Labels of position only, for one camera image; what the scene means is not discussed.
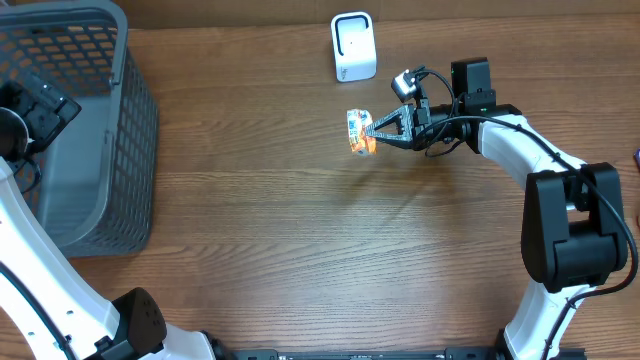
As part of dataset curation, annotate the dark grey plastic basket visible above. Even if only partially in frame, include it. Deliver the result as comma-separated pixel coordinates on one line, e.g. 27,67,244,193
1,1,159,257

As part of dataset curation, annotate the small orange snack packet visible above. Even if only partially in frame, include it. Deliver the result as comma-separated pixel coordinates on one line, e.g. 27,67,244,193
346,109,377,156

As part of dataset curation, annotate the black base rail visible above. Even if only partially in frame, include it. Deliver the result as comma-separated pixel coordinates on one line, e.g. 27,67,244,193
233,347,505,360

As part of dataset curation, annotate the white barcode scanner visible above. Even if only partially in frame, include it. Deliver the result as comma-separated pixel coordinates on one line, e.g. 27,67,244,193
330,11,377,83

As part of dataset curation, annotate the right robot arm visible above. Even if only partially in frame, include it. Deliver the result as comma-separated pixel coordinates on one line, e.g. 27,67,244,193
348,57,639,359

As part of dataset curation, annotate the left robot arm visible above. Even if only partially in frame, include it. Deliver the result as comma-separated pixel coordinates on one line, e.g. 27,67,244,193
1,79,233,360

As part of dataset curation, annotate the red purple pad package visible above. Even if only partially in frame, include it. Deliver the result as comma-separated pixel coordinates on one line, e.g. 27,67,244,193
633,149,640,171

